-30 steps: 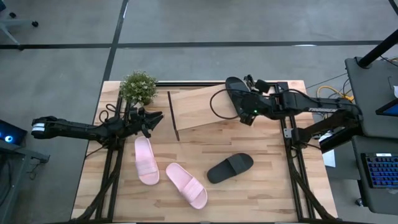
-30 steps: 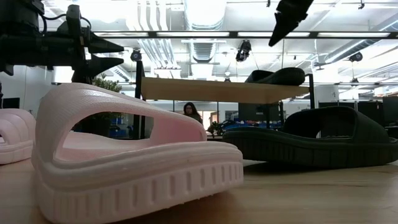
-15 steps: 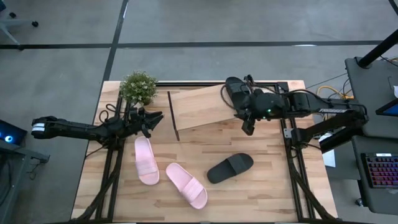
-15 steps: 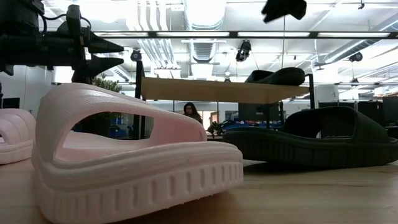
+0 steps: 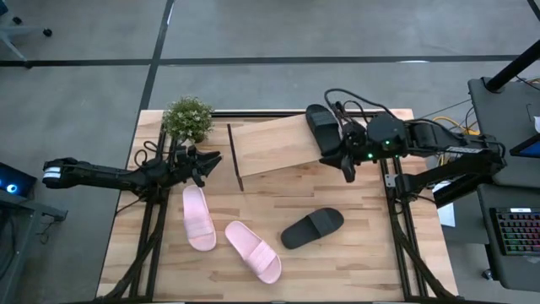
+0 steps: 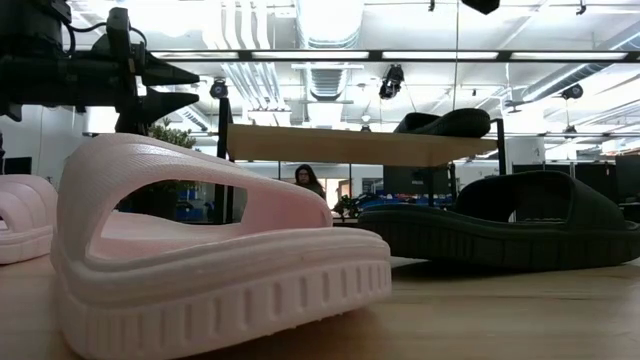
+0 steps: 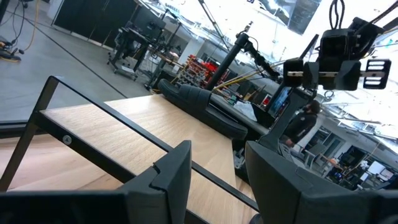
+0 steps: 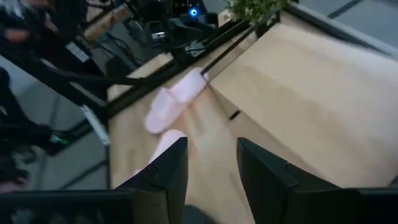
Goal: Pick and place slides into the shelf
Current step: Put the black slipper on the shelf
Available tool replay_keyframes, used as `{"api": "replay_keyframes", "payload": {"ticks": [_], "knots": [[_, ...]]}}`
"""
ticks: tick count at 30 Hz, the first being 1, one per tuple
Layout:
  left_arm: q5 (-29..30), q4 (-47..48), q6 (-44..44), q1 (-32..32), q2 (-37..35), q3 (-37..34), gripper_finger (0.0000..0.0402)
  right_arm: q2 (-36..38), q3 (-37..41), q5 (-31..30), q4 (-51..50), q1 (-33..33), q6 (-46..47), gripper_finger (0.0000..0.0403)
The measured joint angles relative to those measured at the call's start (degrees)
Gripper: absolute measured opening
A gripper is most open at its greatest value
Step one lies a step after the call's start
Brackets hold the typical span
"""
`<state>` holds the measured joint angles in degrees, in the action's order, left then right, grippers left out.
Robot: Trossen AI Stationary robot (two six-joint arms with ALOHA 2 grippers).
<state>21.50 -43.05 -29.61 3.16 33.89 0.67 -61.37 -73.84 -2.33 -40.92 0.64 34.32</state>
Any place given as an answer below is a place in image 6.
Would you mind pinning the pink foam slide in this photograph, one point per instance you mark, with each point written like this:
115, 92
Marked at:
25, 225
200, 300

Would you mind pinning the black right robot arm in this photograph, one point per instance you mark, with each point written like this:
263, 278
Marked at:
480, 5

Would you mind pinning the black partition cabinets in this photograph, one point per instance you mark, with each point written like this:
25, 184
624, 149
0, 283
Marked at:
597, 177

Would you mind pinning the small dark wall screen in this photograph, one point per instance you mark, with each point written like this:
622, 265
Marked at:
17, 166

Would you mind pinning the black background robot arm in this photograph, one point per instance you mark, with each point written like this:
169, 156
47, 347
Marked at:
352, 206

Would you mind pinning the black overhead frame beam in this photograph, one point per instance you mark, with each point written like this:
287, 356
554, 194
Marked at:
376, 55

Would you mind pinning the black foam slide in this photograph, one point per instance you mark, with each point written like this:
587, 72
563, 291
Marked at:
460, 124
475, 240

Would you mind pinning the silver ventilation duct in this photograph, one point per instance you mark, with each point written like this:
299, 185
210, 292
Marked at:
327, 25

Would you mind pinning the large dark wall screen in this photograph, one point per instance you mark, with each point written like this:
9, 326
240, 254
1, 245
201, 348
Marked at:
410, 180

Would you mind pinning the dark monitor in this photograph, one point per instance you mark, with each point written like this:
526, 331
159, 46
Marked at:
629, 175

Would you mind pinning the person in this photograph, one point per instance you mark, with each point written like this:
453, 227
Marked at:
307, 180

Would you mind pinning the green potted plant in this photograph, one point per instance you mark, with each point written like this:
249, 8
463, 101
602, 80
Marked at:
170, 135

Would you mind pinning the black overhead camera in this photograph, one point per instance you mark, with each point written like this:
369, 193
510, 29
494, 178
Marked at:
392, 80

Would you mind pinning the wooden shelf with black frame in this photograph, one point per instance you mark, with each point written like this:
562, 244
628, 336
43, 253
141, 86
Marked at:
350, 145

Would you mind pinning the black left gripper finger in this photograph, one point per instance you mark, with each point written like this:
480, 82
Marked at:
165, 72
165, 105

